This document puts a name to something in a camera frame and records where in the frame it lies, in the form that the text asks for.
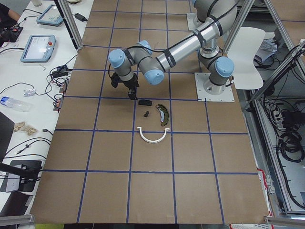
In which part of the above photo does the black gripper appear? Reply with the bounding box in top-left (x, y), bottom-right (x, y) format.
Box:
top-left (123, 73), bottom-right (139, 100)

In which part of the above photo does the black brake pad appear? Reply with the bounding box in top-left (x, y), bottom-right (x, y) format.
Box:
top-left (138, 99), bottom-right (153, 106)

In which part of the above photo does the green brake shoe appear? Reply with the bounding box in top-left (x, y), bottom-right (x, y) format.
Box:
top-left (156, 104), bottom-right (169, 126)

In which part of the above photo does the black power adapter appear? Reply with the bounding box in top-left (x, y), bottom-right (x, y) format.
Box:
top-left (74, 13), bottom-right (88, 21)

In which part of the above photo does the near teach pendant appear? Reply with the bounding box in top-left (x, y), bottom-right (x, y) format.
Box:
top-left (20, 35), bottom-right (56, 63)

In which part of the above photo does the teach pendant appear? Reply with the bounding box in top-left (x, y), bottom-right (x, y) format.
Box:
top-left (36, 5), bottom-right (63, 27)
top-left (20, 35), bottom-right (56, 63)

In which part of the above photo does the blister pill pack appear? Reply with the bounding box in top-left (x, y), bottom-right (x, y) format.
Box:
top-left (23, 88), bottom-right (36, 97)

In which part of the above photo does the far teach pendant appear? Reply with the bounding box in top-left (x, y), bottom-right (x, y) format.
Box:
top-left (36, 5), bottom-right (63, 27)

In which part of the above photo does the white chair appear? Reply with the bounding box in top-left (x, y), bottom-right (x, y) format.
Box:
top-left (227, 27), bottom-right (265, 90)

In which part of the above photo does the clear water bottle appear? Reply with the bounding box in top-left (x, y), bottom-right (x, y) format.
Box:
top-left (0, 96), bottom-right (31, 112)

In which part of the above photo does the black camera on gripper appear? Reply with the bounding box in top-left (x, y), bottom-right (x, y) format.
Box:
top-left (110, 73), bottom-right (121, 88)

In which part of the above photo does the white curved plastic bracket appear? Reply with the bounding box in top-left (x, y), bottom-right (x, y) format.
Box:
top-left (137, 126), bottom-right (170, 144)

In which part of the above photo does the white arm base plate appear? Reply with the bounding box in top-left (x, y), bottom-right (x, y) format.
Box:
top-left (194, 73), bottom-right (234, 102)

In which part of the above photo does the aluminium frame post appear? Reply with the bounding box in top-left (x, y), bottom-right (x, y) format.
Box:
top-left (54, 0), bottom-right (83, 50)

